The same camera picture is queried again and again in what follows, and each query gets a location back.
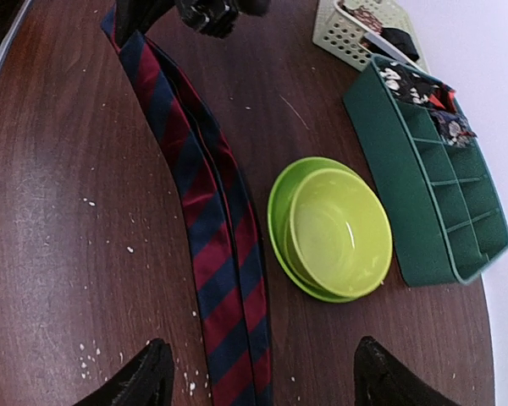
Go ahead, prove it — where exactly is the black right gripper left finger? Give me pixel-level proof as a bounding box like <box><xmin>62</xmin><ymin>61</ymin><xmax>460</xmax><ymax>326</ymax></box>
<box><xmin>75</xmin><ymin>338</ymin><xmax>174</xmax><ymax>406</ymax></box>

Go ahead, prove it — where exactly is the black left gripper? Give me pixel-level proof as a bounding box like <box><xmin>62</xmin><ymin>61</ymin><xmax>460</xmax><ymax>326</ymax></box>
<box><xmin>114</xmin><ymin>0</ymin><xmax>271</xmax><ymax>45</ymax></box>

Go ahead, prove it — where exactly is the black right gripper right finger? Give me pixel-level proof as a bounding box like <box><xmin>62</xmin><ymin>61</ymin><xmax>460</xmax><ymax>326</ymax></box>
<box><xmin>354</xmin><ymin>336</ymin><xmax>457</xmax><ymax>406</ymax></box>

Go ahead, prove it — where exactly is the red navy striped tie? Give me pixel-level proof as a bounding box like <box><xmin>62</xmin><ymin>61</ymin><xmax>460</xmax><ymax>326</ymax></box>
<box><xmin>102</xmin><ymin>3</ymin><xmax>273</xmax><ymax>405</ymax></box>

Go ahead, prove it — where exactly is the lime green bowl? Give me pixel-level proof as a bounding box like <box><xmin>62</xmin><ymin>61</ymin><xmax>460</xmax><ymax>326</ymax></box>
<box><xmin>286</xmin><ymin>168</ymin><xmax>393</xmax><ymax>299</ymax></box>

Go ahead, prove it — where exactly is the green divided organizer tray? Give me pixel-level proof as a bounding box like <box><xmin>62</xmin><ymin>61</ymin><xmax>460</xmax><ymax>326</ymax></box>
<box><xmin>344</xmin><ymin>55</ymin><xmax>508</xmax><ymax>287</ymax></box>

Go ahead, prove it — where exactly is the pale green perforated basket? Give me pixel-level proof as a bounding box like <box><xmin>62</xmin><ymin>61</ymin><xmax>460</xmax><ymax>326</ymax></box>
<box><xmin>312</xmin><ymin>1</ymin><xmax>429</xmax><ymax>73</ymax></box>

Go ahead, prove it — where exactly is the lime green plate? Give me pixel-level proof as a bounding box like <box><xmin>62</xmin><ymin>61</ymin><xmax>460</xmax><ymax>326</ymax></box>
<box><xmin>267</xmin><ymin>156</ymin><xmax>366</xmax><ymax>303</ymax></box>

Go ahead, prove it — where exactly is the brown floral tie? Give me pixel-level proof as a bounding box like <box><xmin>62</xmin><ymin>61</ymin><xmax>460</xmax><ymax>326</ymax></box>
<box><xmin>340</xmin><ymin>1</ymin><xmax>383</xmax><ymax>35</ymax></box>

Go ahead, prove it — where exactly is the dark floral rolled tie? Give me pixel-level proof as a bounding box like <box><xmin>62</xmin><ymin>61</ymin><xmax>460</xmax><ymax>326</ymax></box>
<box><xmin>429</xmin><ymin>110</ymin><xmax>477</xmax><ymax>148</ymax></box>

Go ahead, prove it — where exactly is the black white patterned rolled tie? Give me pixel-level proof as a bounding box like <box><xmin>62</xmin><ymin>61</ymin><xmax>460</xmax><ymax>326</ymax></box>
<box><xmin>379</xmin><ymin>64</ymin><xmax>439</xmax><ymax>105</ymax></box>

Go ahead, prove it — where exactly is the red black rolled tie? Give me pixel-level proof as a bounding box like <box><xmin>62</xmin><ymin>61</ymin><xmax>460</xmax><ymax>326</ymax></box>
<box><xmin>428</xmin><ymin>84</ymin><xmax>457</xmax><ymax>113</ymax></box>

